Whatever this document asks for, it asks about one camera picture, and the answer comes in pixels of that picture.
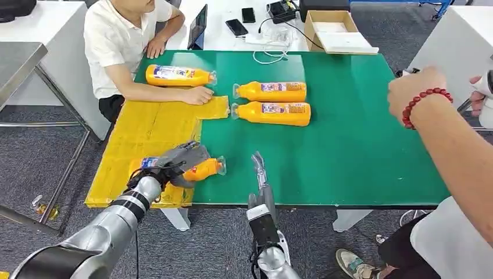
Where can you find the seated person's right hand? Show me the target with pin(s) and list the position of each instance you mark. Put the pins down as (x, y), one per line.
(198, 96)

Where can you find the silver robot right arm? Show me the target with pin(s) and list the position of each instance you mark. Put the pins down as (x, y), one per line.
(273, 262)

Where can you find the dark tablet on stand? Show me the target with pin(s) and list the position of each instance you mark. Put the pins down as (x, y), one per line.
(197, 27)

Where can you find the orange drink bottle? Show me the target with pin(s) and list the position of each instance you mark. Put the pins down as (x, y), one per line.
(252, 91)
(196, 79)
(204, 169)
(252, 114)

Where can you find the open cardboard box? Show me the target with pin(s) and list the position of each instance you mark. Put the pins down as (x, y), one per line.
(310, 32)

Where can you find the white table leg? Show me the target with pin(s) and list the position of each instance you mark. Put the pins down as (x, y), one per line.
(350, 219)
(177, 219)

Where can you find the braceleted person's right hand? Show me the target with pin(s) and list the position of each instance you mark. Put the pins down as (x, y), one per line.
(477, 102)

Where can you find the clear plastic bottle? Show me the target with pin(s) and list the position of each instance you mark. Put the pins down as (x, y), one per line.
(38, 204)

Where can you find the steel bench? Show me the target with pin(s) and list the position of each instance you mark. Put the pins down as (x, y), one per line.
(17, 61)

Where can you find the white foam sheet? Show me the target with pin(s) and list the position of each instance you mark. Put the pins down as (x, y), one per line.
(344, 38)

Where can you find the white desk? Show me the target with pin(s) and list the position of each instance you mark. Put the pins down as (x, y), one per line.
(223, 38)

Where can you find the seated person's left hand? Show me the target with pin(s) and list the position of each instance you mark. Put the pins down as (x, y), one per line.
(156, 48)

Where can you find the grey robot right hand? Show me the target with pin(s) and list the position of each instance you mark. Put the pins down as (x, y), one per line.
(263, 198)

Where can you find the white table with steel legs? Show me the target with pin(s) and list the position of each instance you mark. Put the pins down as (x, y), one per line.
(446, 42)

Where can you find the chrome chair base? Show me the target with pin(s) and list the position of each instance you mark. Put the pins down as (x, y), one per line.
(380, 238)

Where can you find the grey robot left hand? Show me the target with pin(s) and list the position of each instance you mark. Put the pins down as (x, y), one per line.
(183, 160)

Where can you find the green table mat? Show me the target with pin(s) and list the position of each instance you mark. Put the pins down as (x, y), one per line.
(346, 154)

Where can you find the black charger device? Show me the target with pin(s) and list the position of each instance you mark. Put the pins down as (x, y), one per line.
(281, 11)

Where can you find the braceleted person's left hand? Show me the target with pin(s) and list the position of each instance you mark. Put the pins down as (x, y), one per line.
(416, 88)

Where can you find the seated person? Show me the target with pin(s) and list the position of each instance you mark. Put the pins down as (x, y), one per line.
(111, 42)

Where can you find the black smartphone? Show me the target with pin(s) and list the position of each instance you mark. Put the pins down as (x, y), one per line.
(248, 15)
(236, 27)

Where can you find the white handheld device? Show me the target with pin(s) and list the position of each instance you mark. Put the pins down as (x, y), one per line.
(488, 111)

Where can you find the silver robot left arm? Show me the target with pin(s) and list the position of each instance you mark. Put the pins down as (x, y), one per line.
(108, 231)

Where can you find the white power adapter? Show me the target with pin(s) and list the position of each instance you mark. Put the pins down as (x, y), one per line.
(263, 39)

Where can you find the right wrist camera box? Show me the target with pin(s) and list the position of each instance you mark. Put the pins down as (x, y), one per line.
(263, 227)

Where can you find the yellow sheet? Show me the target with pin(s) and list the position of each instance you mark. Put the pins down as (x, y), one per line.
(146, 127)

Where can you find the white side table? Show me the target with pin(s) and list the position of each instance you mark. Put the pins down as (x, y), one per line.
(57, 46)

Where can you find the black bag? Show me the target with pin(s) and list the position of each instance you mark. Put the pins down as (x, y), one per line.
(15, 8)

